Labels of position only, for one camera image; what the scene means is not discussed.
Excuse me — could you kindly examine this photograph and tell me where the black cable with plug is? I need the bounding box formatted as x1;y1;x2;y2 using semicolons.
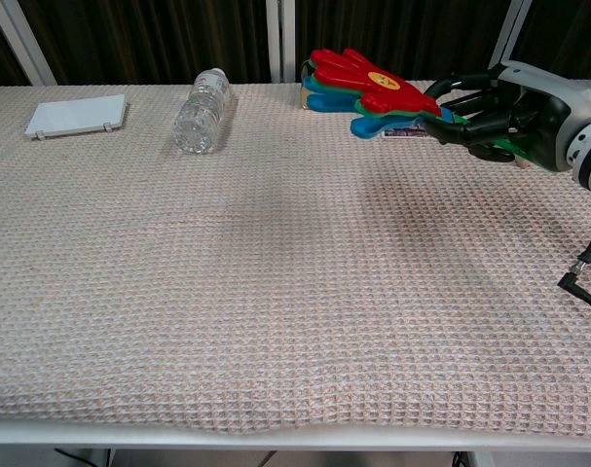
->
557;203;591;315

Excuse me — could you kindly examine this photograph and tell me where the black curtain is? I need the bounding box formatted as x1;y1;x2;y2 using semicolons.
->
0;0;591;93

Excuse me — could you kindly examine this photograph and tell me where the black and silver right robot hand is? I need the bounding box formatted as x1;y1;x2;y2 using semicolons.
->
424;60;591;172

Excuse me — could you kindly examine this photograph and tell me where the photo postcard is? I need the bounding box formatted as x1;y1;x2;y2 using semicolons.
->
382;126;430;139

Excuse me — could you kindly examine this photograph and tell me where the white plastic board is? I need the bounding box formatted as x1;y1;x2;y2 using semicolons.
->
24;93;128;141

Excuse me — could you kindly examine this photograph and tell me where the red hand clapper green handle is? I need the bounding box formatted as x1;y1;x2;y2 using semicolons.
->
302;47;537;165

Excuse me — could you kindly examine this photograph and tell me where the black and gold tin box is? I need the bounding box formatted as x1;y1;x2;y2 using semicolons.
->
300;58;325;112

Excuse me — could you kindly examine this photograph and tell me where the aluminium frame post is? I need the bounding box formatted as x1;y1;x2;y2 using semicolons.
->
0;0;57;88
488;0;533;69
265;0;296;84

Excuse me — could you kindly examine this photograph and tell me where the beige waffle-weave tablecloth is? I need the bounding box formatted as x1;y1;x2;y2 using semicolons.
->
0;80;591;439

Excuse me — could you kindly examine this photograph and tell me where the clear plastic water bottle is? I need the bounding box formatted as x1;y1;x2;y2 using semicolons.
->
172;68;232;155

